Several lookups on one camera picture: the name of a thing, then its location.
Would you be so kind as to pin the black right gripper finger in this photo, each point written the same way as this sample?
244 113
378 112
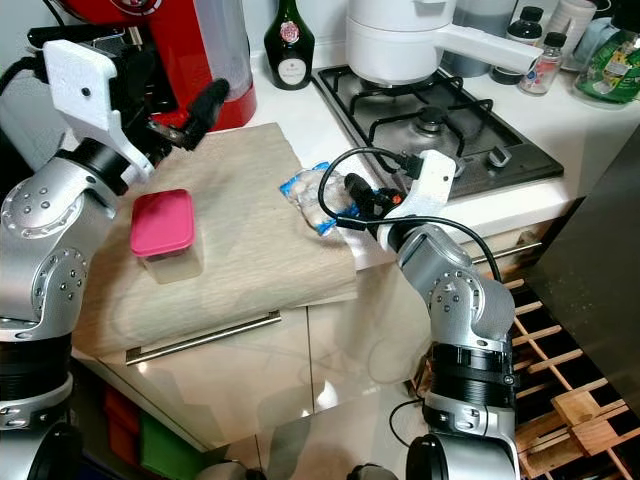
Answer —
362 211
357 185

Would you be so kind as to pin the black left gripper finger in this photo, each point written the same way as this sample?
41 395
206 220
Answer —
206 115

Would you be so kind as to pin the clear blue-edged dumpling package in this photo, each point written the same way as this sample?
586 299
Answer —
310 195

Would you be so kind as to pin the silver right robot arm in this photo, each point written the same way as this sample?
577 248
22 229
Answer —
460 300

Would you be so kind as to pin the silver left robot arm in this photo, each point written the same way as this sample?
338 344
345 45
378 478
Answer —
50 230

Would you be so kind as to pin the red kitchen appliance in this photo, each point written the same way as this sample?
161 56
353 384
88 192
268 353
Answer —
220 40

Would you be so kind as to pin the dark green liqueur bottle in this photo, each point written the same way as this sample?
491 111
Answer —
289 45

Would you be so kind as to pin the pink lidded food container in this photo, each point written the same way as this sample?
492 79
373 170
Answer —
160 222

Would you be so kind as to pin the beige woven cloth mat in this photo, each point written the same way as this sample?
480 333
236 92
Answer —
240 270

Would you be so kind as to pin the small clear spice jar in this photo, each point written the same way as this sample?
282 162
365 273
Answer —
543 70

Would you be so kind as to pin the beige kitchen base cabinet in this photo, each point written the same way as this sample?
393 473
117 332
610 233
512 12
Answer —
260 390

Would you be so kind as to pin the robot right leg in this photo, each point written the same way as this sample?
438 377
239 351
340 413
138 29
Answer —
375 472

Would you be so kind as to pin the clear jar green packet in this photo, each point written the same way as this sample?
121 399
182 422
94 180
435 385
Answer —
610 65

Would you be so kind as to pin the wooden slatted rack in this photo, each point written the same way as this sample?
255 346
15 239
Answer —
585 410

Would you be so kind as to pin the red storage bin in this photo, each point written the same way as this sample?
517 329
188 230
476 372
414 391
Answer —
125 415

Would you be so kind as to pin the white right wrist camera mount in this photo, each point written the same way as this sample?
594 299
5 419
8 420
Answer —
432 185

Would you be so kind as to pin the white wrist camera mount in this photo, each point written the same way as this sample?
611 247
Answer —
432 185
90 95

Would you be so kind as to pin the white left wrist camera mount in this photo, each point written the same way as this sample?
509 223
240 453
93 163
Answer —
90 95

